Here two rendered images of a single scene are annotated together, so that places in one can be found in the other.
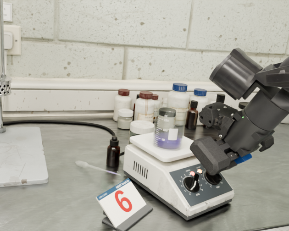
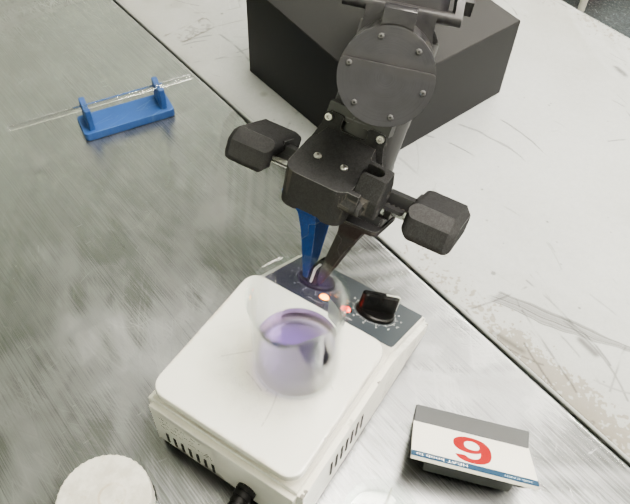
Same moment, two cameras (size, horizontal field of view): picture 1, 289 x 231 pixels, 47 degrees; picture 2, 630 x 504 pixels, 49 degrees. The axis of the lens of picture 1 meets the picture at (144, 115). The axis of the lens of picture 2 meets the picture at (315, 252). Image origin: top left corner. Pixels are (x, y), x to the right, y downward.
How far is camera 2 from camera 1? 0.73 m
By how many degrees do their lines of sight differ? 88
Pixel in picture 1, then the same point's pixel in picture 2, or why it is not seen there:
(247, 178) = (169, 248)
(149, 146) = (336, 400)
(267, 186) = (191, 214)
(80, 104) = not seen: outside the picture
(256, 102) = not seen: hidden behind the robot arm
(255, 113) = not seen: hidden behind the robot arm
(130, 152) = (320, 474)
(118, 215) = (507, 450)
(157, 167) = (380, 378)
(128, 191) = (440, 447)
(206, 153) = (464, 218)
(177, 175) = (379, 333)
